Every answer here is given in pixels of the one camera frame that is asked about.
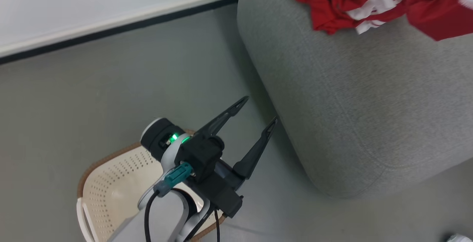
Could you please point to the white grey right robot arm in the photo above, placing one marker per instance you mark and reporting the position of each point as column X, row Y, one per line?
column 460, row 239

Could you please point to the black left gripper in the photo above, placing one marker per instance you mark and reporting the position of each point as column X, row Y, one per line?
column 201, row 157

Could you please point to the grey fabric sofa seat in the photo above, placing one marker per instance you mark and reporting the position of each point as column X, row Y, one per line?
column 351, row 98

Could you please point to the beige perforated laundry basket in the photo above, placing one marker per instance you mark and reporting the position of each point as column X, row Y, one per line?
column 114, row 190

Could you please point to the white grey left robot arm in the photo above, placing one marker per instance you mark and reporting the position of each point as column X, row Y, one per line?
column 162, row 220

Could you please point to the red and white clothing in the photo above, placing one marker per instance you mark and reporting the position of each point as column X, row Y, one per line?
column 432, row 9

